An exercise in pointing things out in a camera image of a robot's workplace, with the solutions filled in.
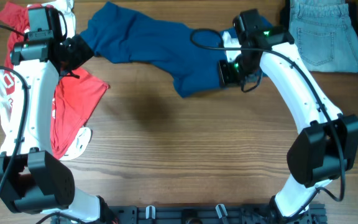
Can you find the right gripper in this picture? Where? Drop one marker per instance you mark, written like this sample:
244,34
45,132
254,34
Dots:
225,78

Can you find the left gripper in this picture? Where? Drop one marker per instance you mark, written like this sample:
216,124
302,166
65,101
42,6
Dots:
80,49

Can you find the blue t-shirt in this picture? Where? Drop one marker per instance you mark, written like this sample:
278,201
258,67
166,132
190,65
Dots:
123,35

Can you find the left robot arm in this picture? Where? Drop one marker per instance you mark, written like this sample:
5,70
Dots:
32,180

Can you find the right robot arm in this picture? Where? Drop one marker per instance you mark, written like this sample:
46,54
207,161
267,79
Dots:
327,141

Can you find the red t-shirt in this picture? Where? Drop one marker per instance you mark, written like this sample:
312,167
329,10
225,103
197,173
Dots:
91,88

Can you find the white t-shirt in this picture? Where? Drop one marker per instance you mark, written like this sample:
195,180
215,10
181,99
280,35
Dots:
69,136

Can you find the folded light blue jeans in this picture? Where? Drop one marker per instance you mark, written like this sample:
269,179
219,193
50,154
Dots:
324,35

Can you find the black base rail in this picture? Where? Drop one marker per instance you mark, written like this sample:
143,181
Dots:
244,214

